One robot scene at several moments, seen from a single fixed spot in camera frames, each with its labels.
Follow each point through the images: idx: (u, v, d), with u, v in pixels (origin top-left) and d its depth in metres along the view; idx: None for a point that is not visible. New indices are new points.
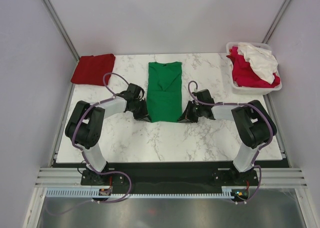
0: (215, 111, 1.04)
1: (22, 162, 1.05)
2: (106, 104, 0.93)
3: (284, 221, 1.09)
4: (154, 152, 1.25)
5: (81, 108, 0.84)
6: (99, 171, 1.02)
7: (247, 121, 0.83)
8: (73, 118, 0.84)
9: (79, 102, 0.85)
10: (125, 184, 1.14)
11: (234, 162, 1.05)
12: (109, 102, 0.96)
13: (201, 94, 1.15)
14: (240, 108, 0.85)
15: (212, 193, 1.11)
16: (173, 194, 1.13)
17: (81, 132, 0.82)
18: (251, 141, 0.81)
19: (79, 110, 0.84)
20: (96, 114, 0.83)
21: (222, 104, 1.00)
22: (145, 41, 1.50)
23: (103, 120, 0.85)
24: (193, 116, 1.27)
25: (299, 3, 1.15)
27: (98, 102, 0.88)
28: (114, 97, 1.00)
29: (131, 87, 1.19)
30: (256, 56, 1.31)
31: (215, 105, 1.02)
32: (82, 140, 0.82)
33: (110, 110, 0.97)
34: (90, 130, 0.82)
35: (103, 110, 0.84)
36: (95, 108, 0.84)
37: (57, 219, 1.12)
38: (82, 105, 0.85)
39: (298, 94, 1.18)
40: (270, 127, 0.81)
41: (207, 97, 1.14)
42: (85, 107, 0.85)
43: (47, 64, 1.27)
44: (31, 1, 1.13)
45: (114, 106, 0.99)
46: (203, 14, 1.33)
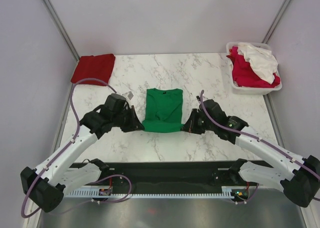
0: (241, 141, 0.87)
1: (22, 162, 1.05)
2: (59, 161, 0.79)
3: (284, 221, 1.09)
4: (154, 152, 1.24)
5: (27, 178, 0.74)
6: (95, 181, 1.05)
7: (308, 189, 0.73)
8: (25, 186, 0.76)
9: (24, 171, 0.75)
10: (125, 184, 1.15)
11: (241, 171, 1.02)
12: (66, 152, 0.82)
13: (211, 110, 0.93)
14: (301, 176, 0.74)
15: (212, 193, 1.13)
16: (173, 194, 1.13)
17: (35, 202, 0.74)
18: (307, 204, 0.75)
19: (26, 181, 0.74)
20: (41, 192, 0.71)
21: (257, 139, 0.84)
22: (145, 41, 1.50)
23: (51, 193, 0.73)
24: (198, 129, 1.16)
25: (299, 3, 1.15)
27: (44, 169, 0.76)
28: (73, 141, 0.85)
29: (109, 101, 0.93)
30: (256, 56, 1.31)
31: (247, 135, 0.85)
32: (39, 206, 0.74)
33: (73, 159, 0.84)
34: (41, 203, 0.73)
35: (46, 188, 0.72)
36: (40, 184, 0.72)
37: (57, 219, 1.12)
38: (28, 174, 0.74)
39: (298, 94, 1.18)
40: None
41: (218, 114, 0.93)
42: (32, 176, 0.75)
43: (47, 64, 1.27)
44: (31, 1, 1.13)
45: (76, 152, 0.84)
46: (203, 14, 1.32)
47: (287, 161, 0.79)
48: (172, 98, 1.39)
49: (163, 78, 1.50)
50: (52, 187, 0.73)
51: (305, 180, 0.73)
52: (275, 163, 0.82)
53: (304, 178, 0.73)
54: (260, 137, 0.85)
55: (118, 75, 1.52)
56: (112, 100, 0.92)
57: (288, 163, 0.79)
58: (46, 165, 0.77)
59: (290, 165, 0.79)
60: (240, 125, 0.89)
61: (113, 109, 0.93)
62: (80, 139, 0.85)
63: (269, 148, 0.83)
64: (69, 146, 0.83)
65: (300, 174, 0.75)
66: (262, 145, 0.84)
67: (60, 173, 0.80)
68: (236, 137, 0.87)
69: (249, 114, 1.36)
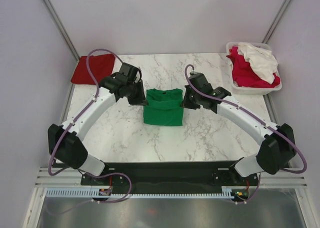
0: (221, 108, 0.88)
1: (22, 162, 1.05)
2: (83, 118, 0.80)
3: (284, 221, 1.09)
4: (154, 152, 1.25)
5: (55, 134, 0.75)
6: (96, 174, 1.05)
7: (276, 153, 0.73)
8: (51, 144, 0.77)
9: (50, 128, 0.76)
10: (125, 184, 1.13)
11: (236, 165, 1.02)
12: (89, 109, 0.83)
13: (196, 80, 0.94)
14: (271, 140, 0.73)
15: (212, 193, 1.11)
16: (173, 194, 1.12)
17: (62, 158, 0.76)
18: (275, 170, 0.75)
19: (53, 137, 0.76)
20: (69, 145, 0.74)
21: (236, 105, 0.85)
22: (145, 41, 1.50)
23: (78, 147, 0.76)
24: (191, 104, 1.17)
25: (300, 3, 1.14)
27: (72, 123, 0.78)
28: (95, 99, 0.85)
29: (124, 68, 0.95)
30: (256, 56, 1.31)
31: (226, 102, 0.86)
32: (66, 162, 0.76)
33: (93, 118, 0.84)
34: (68, 159, 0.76)
35: (75, 141, 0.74)
36: (68, 137, 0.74)
37: (57, 219, 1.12)
38: (55, 130, 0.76)
39: (298, 94, 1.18)
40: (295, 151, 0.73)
41: (203, 84, 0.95)
42: (59, 132, 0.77)
43: (47, 64, 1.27)
44: (31, 1, 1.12)
45: (97, 110, 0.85)
46: (203, 14, 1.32)
47: (261, 127, 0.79)
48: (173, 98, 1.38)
49: (163, 78, 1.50)
50: (79, 141, 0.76)
51: (275, 143, 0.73)
52: (251, 131, 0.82)
53: (274, 141, 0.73)
54: (239, 105, 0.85)
55: None
56: (126, 67, 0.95)
57: (261, 128, 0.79)
58: (73, 121, 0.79)
59: (263, 131, 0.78)
60: (224, 94, 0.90)
61: (128, 75, 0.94)
62: (101, 98, 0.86)
63: (248, 117, 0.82)
64: (91, 104, 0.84)
65: (270, 137, 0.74)
66: (240, 112, 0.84)
67: (85, 129, 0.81)
68: (217, 104, 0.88)
69: None
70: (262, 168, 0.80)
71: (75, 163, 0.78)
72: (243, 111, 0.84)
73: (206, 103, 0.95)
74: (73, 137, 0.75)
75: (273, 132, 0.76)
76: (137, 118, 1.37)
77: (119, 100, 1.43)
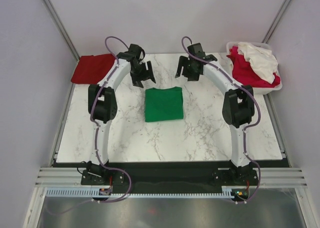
0: (205, 70, 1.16)
1: (22, 161, 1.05)
2: (113, 77, 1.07)
3: (284, 221, 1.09)
4: (154, 152, 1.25)
5: (94, 90, 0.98)
6: (102, 162, 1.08)
7: (234, 104, 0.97)
8: (90, 101, 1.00)
9: (90, 86, 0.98)
10: (125, 184, 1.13)
11: (231, 159, 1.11)
12: (116, 72, 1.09)
13: (193, 47, 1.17)
14: (232, 93, 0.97)
15: (212, 193, 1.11)
16: (173, 194, 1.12)
17: (101, 109, 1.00)
18: (234, 120, 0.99)
19: (93, 93, 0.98)
20: (108, 96, 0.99)
21: (216, 68, 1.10)
22: (145, 41, 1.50)
23: (114, 98, 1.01)
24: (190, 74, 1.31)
25: (300, 2, 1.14)
27: (106, 80, 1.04)
28: (118, 65, 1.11)
29: (133, 47, 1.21)
30: (256, 56, 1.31)
31: (209, 64, 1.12)
32: (103, 115, 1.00)
33: (118, 80, 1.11)
34: (107, 109, 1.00)
35: (112, 93, 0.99)
36: (106, 90, 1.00)
37: (57, 219, 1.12)
38: (94, 88, 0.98)
39: (298, 93, 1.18)
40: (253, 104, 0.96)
41: (198, 50, 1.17)
42: (96, 89, 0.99)
43: (47, 63, 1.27)
44: (31, 1, 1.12)
45: (120, 74, 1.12)
46: (203, 14, 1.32)
47: (229, 83, 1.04)
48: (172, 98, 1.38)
49: (163, 77, 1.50)
50: (114, 94, 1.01)
51: (234, 95, 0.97)
52: (223, 87, 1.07)
53: (233, 94, 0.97)
54: (218, 67, 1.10)
55: None
56: (134, 45, 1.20)
57: (229, 85, 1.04)
58: (107, 79, 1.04)
59: (230, 86, 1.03)
60: (210, 58, 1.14)
61: (135, 52, 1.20)
62: (122, 65, 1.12)
63: (222, 75, 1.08)
64: (115, 69, 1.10)
65: (232, 91, 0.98)
66: (218, 72, 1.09)
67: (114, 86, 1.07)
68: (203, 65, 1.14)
69: None
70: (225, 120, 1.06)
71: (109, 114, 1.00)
72: (220, 71, 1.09)
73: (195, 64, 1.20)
74: (110, 89, 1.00)
75: (237, 87, 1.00)
76: (137, 118, 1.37)
77: (119, 100, 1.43)
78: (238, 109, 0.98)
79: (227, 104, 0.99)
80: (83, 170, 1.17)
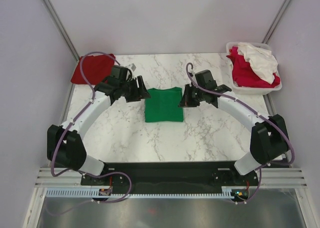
0: (220, 101, 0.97)
1: (22, 162, 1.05)
2: (84, 117, 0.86)
3: (284, 221, 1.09)
4: (154, 152, 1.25)
5: (55, 133, 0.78)
6: (97, 174, 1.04)
7: (265, 141, 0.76)
8: (50, 146, 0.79)
9: (50, 129, 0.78)
10: (125, 184, 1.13)
11: (235, 163, 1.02)
12: (86, 111, 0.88)
13: (201, 76, 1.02)
14: (262, 128, 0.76)
15: (212, 193, 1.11)
16: (174, 194, 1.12)
17: (62, 159, 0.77)
18: (266, 160, 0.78)
19: (53, 137, 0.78)
20: (70, 141, 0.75)
21: (234, 98, 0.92)
22: (146, 41, 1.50)
23: (79, 143, 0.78)
24: (193, 102, 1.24)
25: (299, 3, 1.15)
27: (72, 122, 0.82)
28: (92, 101, 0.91)
29: (115, 71, 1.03)
30: (256, 56, 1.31)
31: (224, 96, 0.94)
32: (65, 164, 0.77)
33: (92, 118, 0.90)
34: (69, 157, 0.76)
35: (77, 135, 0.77)
36: (69, 134, 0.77)
37: (57, 219, 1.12)
38: (55, 130, 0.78)
39: (298, 94, 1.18)
40: (290, 146, 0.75)
41: (208, 79, 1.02)
42: (58, 132, 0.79)
43: (47, 64, 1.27)
44: (32, 1, 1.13)
45: (94, 111, 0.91)
46: (203, 14, 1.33)
47: (253, 116, 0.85)
48: (172, 98, 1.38)
49: (163, 77, 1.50)
50: (79, 139, 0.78)
51: (263, 131, 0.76)
52: (241, 116, 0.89)
53: (262, 129, 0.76)
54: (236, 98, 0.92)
55: None
56: (116, 70, 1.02)
57: (253, 117, 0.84)
58: (72, 120, 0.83)
59: (255, 119, 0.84)
60: (223, 89, 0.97)
61: (119, 77, 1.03)
62: (97, 100, 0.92)
63: (243, 107, 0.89)
64: (88, 107, 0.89)
65: (260, 125, 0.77)
66: (236, 104, 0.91)
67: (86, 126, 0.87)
68: (218, 97, 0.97)
69: None
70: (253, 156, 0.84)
71: (73, 164, 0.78)
72: (239, 103, 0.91)
73: (207, 97, 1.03)
74: (74, 134, 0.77)
75: (265, 121, 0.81)
76: (137, 118, 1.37)
77: (120, 101, 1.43)
78: (271, 146, 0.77)
79: (255, 141, 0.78)
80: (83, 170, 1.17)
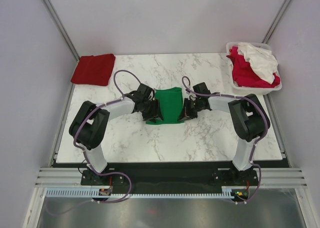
0: (211, 101, 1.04)
1: (23, 161, 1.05)
2: (112, 107, 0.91)
3: (284, 221, 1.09)
4: (154, 152, 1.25)
5: (87, 108, 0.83)
6: (99, 172, 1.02)
7: (241, 114, 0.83)
8: (77, 118, 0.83)
9: (84, 102, 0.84)
10: (125, 184, 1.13)
11: (233, 160, 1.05)
12: (115, 104, 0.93)
13: (198, 87, 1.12)
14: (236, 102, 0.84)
15: (212, 193, 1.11)
16: (173, 194, 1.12)
17: (85, 133, 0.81)
18: (246, 134, 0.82)
19: (85, 110, 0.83)
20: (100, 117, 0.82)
21: (218, 95, 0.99)
22: (145, 41, 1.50)
23: (106, 123, 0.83)
24: (191, 113, 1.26)
25: (299, 3, 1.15)
27: (104, 103, 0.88)
28: (122, 99, 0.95)
29: (141, 87, 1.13)
30: (256, 56, 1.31)
31: (212, 96, 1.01)
32: (85, 140, 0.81)
33: (115, 112, 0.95)
34: (93, 132, 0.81)
35: (108, 114, 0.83)
36: (100, 111, 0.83)
37: (57, 219, 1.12)
38: (89, 105, 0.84)
39: (298, 94, 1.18)
40: (264, 120, 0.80)
41: (203, 88, 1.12)
42: (90, 107, 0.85)
43: (47, 64, 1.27)
44: (32, 2, 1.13)
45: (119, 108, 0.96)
46: (203, 15, 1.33)
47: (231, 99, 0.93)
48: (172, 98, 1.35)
49: (163, 77, 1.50)
50: (108, 118, 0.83)
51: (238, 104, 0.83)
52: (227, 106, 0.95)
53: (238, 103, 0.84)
54: (220, 93, 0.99)
55: (118, 75, 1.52)
56: (143, 86, 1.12)
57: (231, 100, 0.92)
58: (106, 102, 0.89)
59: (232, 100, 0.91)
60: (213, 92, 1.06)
61: (144, 93, 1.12)
62: (126, 101, 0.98)
63: (225, 98, 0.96)
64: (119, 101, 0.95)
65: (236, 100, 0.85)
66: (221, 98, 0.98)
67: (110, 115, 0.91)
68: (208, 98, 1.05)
69: None
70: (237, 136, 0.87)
71: (93, 143, 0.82)
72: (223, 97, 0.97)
73: (201, 102, 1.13)
74: (105, 111, 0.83)
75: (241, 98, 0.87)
76: (137, 118, 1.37)
77: None
78: (248, 121, 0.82)
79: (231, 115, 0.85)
80: (83, 170, 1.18)
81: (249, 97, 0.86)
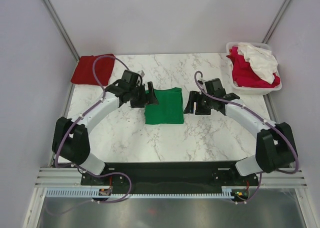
0: (228, 109, 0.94)
1: (23, 161, 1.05)
2: (91, 114, 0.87)
3: (284, 221, 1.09)
4: (154, 152, 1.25)
5: (63, 126, 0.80)
6: (97, 174, 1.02)
7: (271, 147, 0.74)
8: (56, 137, 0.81)
9: (58, 120, 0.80)
10: (125, 184, 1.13)
11: (236, 163, 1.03)
12: (96, 108, 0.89)
13: (212, 84, 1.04)
14: (266, 134, 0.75)
15: (212, 193, 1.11)
16: (173, 194, 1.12)
17: (67, 152, 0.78)
18: (270, 168, 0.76)
19: (62, 128, 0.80)
20: (77, 134, 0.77)
21: (241, 106, 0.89)
22: (145, 41, 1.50)
23: (86, 138, 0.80)
24: (203, 109, 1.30)
25: (299, 3, 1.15)
27: (81, 116, 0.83)
28: (102, 99, 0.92)
29: (126, 75, 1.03)
30: (256, 56, 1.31)
31: (232, 103, 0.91)
32: (69, 157, 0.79)
33: (99, 117, 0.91)
34: (74, 149, 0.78)
35: (85, 129, 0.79)
36: (77, 127, 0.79)
37: (57, 219, 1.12)
38: (64, 123, 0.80)
39: (298, 94, 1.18)
40: (295, 157, 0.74)
41: (217, 87, 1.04)
42: (67, 124, 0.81)
43: (46, 64, 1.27)
44: (31, 1, 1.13)
45: (103, 110, 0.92)
46: (203, 15, 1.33)
47: (259, 123, 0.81)
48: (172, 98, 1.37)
49: (163, 78, 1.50)
50: (86, 133, 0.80)
51: (269, 137, 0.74)
52: (249, 126, 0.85)
53: (269, 135, 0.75)
54: (244, 104, 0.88)
55: (119, 74, 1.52)
56: (127, 74, 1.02)
57: (260, 124, 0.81)
58: (82, 115, 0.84)
59: (261, 126, 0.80)
60: (231, 96, 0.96)
61: (130, 81, 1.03)
62: (108, 99, 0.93)
63: (250, 115, 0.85)
64: (98, 104, 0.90)
65: (266, 131, 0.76)
66: (243, 110, 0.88)
67: (92, 123, 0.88)
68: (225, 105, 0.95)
69: None
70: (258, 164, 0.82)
71: (77, 159, 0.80)
72: (247, 110, 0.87)
73: (215, 104, 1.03)
74: (82, 128, 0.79)
75: (270, 128, 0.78)
76: (137, 118, 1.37)
77: None
78: (278, 155, 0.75)
79: (258, 145, 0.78)
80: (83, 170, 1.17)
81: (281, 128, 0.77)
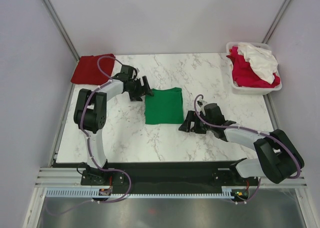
0: (228, 133, 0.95)
1: (23, 161, 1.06)
2: (106, 89, 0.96)
3: (284, 221, 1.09)
4: (154, 152, 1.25)
5: (85, 95, 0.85)
6: (100, 166, 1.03)
7: (272, 155, 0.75)
8: (78, 105, 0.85)
9: (81, 90, 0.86)
10: (125, 184, 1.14)
11: (237, 165, 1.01)
12: (108, 86, 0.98)
13: (210, 111, 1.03)
14: (264, 143, 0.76)
15: (212, 193, 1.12)
16: (173, 194, 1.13)
17: (90, 118, 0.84)
18: (279, 178, 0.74)
19: (84, 97, 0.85)
20: (99, 99, 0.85)
21: (237, 127, 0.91)
22: (145, 41, 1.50)
23: (106, 103, 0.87)
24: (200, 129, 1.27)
25: (300, 2, 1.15)
27: (98, 87, 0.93)
28: (111, 81, 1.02)
29: (124, 68, 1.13)
30: (256, 56, 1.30)
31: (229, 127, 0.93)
32: (92, 123, 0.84)
33: (111, 94, 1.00)
34: (97, 114, 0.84)
35: (105, 94, 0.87)
36: (98, 93, 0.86)
37: (57, 219, 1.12)
38: (85, 92, 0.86)
39: (298, 93, 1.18)
40: (296, 162, 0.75)
41: (216, 115, 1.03)
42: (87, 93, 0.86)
43: (47, 64, 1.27)
44: (32, 1, 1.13)
45: (114, 88, 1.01)
46: (203, 14, 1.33)
47: (254, 135, 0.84)
48: (172, 98, 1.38)
49: (163, 78, 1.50)
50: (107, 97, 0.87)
51: (266, 145, 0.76)
52: (247, 142, 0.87)
53: (266, 143, 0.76)
54: (239, 126, 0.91)
55: None
56: (125, 67, 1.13)
57: (255, 136, 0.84)
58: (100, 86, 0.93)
59: (256, 137, 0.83)
60: (229, 122, 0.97)
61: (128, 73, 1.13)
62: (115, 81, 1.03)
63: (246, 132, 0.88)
64: (109, 83, 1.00)
65: (262, 140, 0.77)
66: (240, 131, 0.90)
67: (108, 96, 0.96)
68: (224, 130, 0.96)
69: (249, 114, 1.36)
70: (266, 176, 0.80)
71: (99, 125, 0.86)
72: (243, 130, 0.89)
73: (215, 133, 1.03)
74: (102, 93, 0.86)
75: (265, 136, 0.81)
76: (137, 118, 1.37)
77: (120, 101, 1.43)
78: (280, 163, 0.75)
79: (260, 157, 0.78)
80: (83, 170, 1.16)
81: (276, 136, 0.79)
